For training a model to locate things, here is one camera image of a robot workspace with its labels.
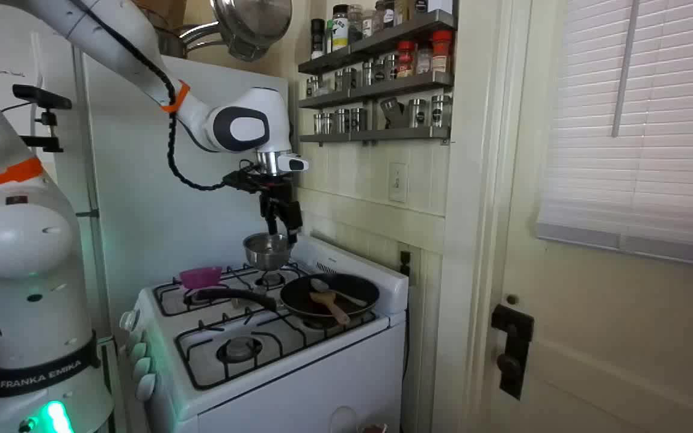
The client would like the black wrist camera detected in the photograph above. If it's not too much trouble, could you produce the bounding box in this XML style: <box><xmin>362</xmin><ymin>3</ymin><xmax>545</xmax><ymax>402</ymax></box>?
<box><xmin>224</xmin><ymin>164</ymin><xmax>296</xmax><ymax>198</ymax></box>

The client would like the white window blind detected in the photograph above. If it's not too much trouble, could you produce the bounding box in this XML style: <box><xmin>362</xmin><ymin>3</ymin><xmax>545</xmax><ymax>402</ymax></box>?
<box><xmin>531</xmin><ymin>0</ymin><xmax>693</xmax><ymax>273</ymax></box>

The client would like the black door lock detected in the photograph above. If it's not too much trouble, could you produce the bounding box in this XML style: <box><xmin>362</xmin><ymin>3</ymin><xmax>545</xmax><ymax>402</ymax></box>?
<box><xmin>489</xmin><ymin>300</ymin><xmax>536</xmax><ymax>402</ymax></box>

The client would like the small steel saucepan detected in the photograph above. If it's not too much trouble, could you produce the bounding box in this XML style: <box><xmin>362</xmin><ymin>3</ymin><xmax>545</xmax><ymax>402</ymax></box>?
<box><xmin>241</xmin><ymin>230</ymin><xmax>296</xmax><ymax>273</ymax></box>

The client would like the white gas stove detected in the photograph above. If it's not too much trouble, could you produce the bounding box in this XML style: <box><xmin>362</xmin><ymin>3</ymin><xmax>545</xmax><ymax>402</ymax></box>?
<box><xmin>116</xmin><ymin>230</ymin><xmax>412</xmax><ymax>433</ymax></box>

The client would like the large jar white label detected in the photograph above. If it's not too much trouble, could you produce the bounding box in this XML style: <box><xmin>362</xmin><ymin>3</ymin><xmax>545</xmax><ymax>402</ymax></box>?
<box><xmin>326</xmin><ymin>3</ymin><xmax>354</xmax><ymax>56</ymax></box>

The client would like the spice jar red lid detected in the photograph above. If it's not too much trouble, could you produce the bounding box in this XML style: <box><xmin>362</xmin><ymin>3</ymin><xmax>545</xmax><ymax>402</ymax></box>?
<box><xmin>427</xmin><ymin>30</ymin><xmax>454</xmax><ymax>81</ymax></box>

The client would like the grey metal spoon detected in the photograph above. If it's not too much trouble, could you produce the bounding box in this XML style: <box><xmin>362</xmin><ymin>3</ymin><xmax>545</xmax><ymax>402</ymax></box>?
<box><xmin>308</xmin><ymin>277</ymin><xmax>370</xmax><ymax>311</ymax></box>

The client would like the brown cardboard box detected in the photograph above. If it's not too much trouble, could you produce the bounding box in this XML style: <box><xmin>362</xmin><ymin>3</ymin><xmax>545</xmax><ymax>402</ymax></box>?
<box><xmin>130</xmin><ymin>0</ymin><xmax>190</xmax><ymax>36</ymax></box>

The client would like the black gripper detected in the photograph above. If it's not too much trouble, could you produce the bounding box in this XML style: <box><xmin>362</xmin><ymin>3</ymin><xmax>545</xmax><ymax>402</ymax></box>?
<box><xmin>257</xmin><ymin>170</ymin><xmax>302</xmax><ymax>247</ymax></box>

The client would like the white blind wand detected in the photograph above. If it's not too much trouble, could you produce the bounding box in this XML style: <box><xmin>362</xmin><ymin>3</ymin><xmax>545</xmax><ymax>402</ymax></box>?
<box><xmin>608</xmin><ymin>0</ymin><xmax>644</xmax><ymax>140</ymax></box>

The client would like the black frying pan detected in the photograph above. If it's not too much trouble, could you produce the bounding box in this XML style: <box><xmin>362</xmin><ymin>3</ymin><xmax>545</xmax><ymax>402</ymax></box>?
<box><xmin>183</xmin><ymin>273</ymin><xmax>383</xmax><ymax>324</ymax></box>

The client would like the wooden spatula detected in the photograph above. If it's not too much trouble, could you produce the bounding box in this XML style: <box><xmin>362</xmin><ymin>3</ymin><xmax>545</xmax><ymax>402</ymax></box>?
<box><xmin>308</xmin><ymin>286</ymin><xmax>354</xmax><ymax>327</ymax></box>

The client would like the dark spice jar black lid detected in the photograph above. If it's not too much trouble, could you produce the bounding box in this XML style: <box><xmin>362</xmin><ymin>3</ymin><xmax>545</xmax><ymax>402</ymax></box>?
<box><xmin>373</xmin><ymin>0</ymin><xmax>396</xmax><ymax>31</ymax></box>

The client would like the black camera stand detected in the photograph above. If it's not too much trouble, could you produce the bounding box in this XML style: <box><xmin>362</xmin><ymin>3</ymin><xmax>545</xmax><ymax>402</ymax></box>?
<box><xmin>10</xmin><ymin>81</ymin><xmax>75</xmax><ymax>153</ymax></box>

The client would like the cream white door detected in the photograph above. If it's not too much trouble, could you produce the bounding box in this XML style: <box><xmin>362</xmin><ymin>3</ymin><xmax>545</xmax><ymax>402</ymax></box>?
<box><xmin>486</xmin><ymin>0</ymin><xmax>693</xmax><ymax>433</ymax></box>

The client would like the metal three tier spice rack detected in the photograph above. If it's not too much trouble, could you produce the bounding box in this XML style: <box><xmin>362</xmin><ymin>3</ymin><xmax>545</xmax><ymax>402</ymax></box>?
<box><xmin>296</xmin><ymin>8</ymin><xmax>456</xmax><ymax>149</ymax></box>

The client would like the white refrigerator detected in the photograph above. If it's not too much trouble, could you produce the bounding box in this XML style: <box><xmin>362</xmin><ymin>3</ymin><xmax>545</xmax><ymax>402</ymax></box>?
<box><xmin>42</xmin><ymin>38</ymin><xmax>294</xmax><ymax>339</ymax></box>

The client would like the dark glass bottle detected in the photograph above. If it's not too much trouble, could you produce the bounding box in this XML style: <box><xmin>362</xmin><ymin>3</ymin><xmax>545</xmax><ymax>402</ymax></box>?
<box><xmin>308</xmin><ymin>18</ymin><xmax>326</xmax><ymax>60</ymax></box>

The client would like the shiny hanging steel pot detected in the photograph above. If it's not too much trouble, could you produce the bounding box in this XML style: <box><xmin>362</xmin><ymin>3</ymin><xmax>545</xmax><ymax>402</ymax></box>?
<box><xmin>175</xmin><ymin>0</ymin><xmax>296</xmax><ymax>64</ymax></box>

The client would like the black stove grate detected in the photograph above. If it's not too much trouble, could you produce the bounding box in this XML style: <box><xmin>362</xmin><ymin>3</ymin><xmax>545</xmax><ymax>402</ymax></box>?
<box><xmin>172</xmin><ymin>304</ymin><xmax>380</xmax><ymax>392</ymax></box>
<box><xmin>151</xmin><ymin>262</ymin><xmax>301</xmax><ymax>321</ymax></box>

